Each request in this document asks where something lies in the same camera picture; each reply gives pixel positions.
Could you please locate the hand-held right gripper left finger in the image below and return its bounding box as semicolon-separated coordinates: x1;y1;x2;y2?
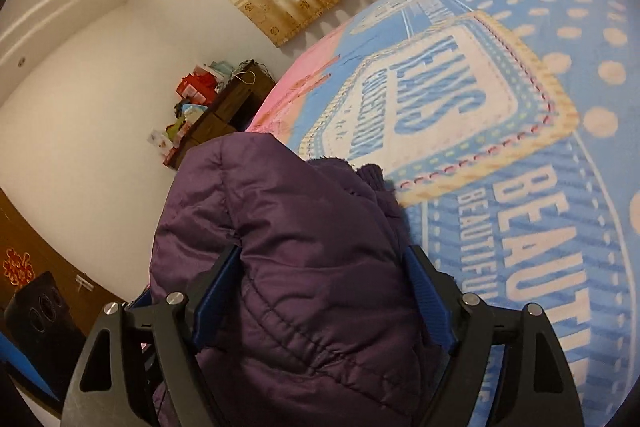
62;244;243;427

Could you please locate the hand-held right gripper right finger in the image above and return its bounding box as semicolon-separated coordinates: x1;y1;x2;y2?
402;244;586;427

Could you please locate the purple padded jacket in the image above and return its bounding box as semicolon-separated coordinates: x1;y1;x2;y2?
149;132;453;427

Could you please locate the blue strip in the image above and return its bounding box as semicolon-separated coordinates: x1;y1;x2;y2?
0;341;53;400

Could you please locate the red knot door ornament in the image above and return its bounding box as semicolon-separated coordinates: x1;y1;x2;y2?
2;247;37;286

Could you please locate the brown wooden desk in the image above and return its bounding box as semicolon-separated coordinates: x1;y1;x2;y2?
162;59;277;171

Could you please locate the pink and blue printed blanket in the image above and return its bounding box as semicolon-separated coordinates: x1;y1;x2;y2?
247;0;640;427

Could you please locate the red gift box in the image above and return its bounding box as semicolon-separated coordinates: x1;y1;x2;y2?
177;72;219;106

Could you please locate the light blue packet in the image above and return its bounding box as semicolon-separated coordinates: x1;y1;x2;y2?
207;61;236;84

